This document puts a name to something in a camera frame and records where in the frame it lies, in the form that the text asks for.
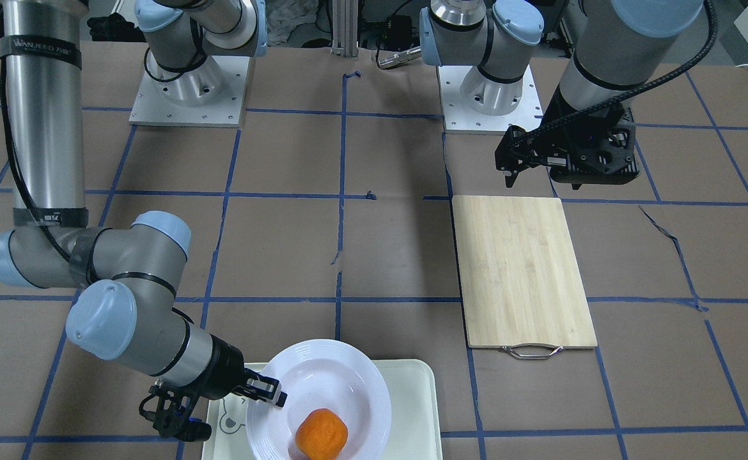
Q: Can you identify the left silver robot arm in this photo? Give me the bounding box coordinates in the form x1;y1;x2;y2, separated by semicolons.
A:
419;1;718;189

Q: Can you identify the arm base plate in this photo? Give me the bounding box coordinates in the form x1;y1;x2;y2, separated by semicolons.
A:
129;54;252;128
437;65;543;135

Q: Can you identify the wooden cutting board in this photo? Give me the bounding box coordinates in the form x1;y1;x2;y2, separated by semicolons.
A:
452;195;597;359

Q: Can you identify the cream bear tray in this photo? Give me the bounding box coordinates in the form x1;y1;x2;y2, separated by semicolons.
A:
202;359;443;459

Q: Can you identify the brown paper table cover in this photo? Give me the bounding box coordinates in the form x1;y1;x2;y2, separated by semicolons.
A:
0;38;748;460

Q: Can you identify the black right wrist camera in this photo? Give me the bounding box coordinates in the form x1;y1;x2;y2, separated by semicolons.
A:
138;378;212;443

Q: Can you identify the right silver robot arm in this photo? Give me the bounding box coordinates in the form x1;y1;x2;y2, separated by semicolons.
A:
0;1;286;407

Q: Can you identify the aluminium frame post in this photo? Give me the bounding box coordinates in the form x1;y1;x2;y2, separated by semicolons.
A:
330;0;359;60

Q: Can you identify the white round plate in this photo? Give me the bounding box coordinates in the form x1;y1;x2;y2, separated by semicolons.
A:
245;339;392;459

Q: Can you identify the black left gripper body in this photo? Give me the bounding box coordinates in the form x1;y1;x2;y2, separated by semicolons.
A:
494;102;623;176

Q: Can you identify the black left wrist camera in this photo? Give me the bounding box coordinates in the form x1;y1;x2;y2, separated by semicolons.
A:
543;103;640;190

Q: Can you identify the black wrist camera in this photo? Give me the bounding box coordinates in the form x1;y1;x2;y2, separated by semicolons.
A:
543;103;640;190
138;378;212;443

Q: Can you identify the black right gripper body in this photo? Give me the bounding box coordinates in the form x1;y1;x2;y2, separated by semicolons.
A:
188;335;268;400

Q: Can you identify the orange fruit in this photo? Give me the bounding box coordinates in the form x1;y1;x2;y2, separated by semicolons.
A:
295;408;348;459

